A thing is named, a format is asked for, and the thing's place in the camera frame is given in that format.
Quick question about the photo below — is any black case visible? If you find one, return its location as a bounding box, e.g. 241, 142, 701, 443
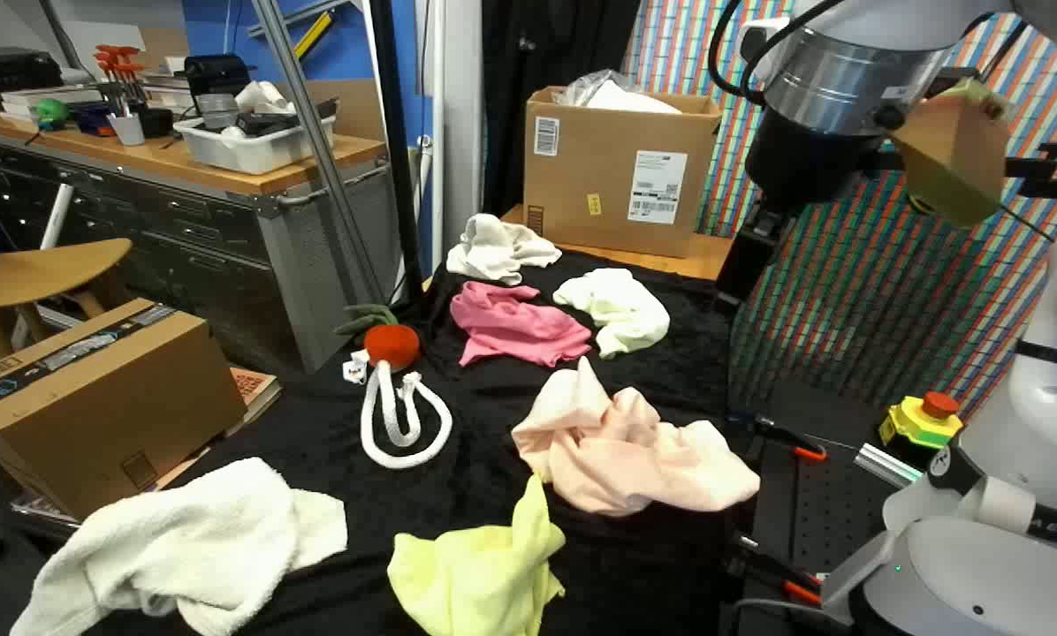
0, 46, 64, 97

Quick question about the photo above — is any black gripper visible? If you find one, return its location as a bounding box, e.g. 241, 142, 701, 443
715, 116, 896, 296

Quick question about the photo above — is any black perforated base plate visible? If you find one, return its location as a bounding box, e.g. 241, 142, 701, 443
751, 387, 945, 636

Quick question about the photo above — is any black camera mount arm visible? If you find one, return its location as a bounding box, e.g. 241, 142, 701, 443
1001, 139, 1057, 204

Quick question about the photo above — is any yellow red emergency stop button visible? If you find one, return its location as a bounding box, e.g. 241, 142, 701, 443
877, 390, 964, 451

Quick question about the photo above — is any wooden stool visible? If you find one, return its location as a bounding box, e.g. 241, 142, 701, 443
0, 237, 138, 358

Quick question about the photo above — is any large white towel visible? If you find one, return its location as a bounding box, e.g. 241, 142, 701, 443
8, 457, 349, 636

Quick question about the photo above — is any white plastic bag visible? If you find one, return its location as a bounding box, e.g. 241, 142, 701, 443
559, 66, 684, 116

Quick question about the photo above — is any yellow cloth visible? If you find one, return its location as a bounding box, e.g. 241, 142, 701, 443
383, 475, 574, 636

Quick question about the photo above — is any printed cardboard box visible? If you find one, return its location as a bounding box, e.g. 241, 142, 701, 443
0, 295, 250, 520

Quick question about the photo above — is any cardboard box with white label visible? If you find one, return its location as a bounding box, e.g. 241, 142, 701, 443
521, 83, 724, 263

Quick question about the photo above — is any black device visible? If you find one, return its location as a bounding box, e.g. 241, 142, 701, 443
184, 49, 255, 99

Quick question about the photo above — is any green object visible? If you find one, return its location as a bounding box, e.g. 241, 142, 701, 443
30, 99, 74, 131

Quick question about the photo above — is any black velvet tablecloth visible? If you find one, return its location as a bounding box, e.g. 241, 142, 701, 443
0, 248, 907, 636

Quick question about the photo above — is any red tool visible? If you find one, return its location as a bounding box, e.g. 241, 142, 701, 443
91, 42, 150, 84

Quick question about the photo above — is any tan wrist camera box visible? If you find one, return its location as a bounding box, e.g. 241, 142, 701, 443
890, 84, 1014, 225

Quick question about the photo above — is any white braided rope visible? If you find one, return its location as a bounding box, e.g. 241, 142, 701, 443
357, 358, 456, 475

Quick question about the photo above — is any colourful striped backdrop sheet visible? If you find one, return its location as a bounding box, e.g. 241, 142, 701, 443
619, 0, 1057, 418

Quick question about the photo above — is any black vertical pole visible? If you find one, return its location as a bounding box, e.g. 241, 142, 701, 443
364, 0, 430, 323

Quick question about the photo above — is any white plastic bin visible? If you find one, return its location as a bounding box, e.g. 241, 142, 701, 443
169, 109, 343, 176

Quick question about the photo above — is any pale green terry towel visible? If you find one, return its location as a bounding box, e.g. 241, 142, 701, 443
547, 265, 677, 362

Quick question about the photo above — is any pink cloth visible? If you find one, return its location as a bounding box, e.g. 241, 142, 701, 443
446, 278, 596, 373

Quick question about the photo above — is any orange handled clamp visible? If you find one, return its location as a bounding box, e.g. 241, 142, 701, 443
751, 413, 836, 467
731, 535, 830, 613

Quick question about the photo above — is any silver metal cylinder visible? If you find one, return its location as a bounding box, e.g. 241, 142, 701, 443
851, 437, 925, 493

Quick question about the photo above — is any small white towel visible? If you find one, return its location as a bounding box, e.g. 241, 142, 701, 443
443, 208, 567, 291

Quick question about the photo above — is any grey metal tripod pole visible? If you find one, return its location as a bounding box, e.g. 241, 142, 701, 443
248, 0, 388, 307

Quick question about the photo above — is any peach cloth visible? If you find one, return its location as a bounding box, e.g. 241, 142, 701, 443
508, 358, 766, 524

